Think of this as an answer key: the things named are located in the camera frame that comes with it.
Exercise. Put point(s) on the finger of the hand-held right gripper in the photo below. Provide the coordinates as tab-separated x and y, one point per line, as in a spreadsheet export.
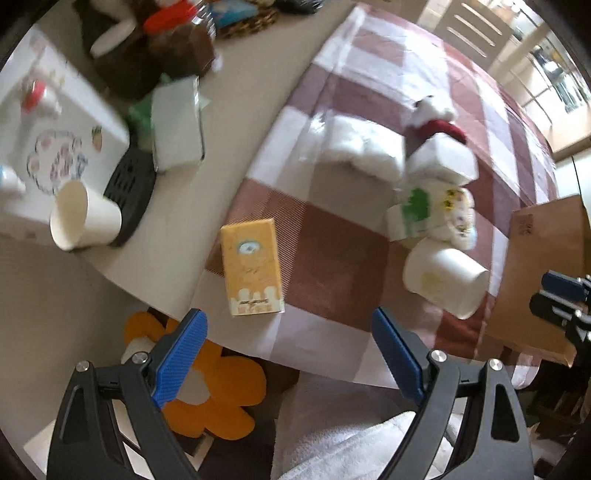
561	284
551	309

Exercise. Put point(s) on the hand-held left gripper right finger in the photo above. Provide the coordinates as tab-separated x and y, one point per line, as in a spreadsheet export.
397	355

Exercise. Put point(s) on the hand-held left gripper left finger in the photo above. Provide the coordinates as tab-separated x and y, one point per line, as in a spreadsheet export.
180	355

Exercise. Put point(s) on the cardboard box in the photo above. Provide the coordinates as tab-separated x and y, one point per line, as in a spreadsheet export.
526	272

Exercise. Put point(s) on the plain white paper cup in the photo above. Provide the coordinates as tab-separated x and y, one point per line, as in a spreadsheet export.
438	272
92	217

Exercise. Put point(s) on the white barcode box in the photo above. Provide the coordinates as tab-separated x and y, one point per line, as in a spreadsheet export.
443	159

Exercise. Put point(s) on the white plush towel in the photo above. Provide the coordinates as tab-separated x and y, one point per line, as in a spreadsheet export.
364	147

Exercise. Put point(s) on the orange flower cushion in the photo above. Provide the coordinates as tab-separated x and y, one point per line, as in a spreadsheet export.
221	406

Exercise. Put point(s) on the red white checkered tablecloth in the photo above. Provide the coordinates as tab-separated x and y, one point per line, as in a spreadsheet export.
341	258

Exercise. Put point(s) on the yellow carton box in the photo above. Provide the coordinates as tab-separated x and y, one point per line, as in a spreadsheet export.
251	267

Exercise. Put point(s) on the white floral packet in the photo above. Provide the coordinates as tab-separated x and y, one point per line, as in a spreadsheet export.
457	217

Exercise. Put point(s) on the green white packet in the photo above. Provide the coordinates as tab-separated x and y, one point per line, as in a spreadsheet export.
415	210

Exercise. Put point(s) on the red white Christmas sock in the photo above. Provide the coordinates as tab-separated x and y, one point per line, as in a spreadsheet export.
438	124

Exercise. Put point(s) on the white tissue box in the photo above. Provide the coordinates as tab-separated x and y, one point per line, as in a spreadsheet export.
178	124

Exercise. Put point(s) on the green plastic wrapper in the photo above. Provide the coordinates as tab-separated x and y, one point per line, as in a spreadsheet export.
138	120

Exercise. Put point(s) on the white printed flat box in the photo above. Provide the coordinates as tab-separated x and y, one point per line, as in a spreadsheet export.
55	138

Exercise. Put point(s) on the cream slatted chair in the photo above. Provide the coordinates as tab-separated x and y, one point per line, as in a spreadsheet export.
475	27

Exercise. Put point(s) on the small red white bottle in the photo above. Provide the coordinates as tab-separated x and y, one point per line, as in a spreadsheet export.
37	94

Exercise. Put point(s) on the brown plush bag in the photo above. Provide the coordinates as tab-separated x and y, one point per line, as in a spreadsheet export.
180	50

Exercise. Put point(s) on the dark bowl with white lid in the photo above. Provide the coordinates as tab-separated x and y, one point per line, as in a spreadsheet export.
115	41

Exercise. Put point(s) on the clear plastic water bottle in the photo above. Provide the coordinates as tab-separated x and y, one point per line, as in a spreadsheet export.
204	18

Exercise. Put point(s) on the red lid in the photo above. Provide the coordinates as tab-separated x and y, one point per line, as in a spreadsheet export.
168	16

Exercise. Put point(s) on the woven basket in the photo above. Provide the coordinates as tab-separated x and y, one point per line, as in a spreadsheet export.
251	23

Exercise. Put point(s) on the blue packet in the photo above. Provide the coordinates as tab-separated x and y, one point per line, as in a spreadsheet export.
233	9

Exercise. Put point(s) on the black pouch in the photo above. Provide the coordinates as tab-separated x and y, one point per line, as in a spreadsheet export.
300	4

